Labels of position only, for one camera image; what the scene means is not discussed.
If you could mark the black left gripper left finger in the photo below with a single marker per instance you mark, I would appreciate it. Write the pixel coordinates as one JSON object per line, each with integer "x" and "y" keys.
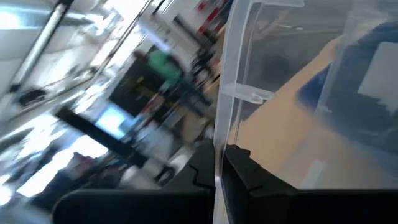
{"x": 140, "y": 208}

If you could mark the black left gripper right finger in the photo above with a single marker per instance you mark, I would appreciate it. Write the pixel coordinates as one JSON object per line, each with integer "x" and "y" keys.
{"x": 295, "y": 208}

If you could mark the clear plastic block box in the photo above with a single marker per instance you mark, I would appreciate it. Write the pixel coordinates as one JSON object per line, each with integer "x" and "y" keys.
{"x": 230, "y": 62}

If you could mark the person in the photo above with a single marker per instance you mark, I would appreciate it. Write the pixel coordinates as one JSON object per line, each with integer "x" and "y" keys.
{"x": 163, "y": 65}

